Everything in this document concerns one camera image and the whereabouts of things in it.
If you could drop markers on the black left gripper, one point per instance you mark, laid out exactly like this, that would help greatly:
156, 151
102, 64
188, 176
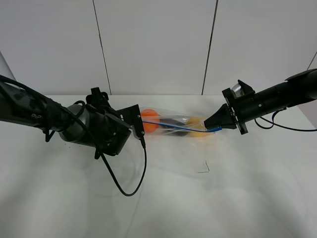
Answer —
105, 124

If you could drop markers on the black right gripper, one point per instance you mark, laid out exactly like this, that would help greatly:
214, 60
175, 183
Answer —
228, 115

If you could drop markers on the clear zip bag blue seal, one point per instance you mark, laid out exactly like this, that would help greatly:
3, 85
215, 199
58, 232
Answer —
180, 117

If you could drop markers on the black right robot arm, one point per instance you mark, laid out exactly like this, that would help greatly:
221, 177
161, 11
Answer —
243, 104

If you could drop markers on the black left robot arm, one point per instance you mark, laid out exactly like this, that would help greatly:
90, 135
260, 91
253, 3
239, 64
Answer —
20, 104

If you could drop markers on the yellow pear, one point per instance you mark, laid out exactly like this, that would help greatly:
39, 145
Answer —
197, 124

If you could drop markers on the orange fruit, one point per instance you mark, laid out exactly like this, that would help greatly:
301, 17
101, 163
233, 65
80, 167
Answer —
150, 120

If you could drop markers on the dark purple eggplant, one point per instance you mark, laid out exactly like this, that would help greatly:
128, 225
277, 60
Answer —
172, 127

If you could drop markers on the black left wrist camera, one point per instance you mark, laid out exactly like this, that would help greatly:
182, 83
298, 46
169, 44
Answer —
132, 116

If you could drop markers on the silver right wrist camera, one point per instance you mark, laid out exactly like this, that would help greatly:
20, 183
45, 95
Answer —
241, 89

